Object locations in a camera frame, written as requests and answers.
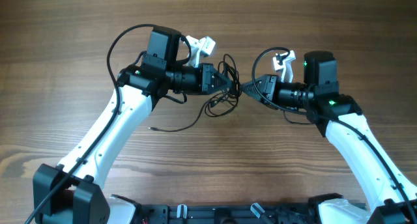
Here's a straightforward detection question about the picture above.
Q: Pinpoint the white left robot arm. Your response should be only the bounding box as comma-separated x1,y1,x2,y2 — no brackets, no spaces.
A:
28,25,231,223

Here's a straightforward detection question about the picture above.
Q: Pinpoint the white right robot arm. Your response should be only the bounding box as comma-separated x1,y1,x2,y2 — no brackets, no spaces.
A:
241,47,416,223

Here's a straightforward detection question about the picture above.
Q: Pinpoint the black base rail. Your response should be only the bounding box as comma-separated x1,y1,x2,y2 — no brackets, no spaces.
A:
139,203,321,224

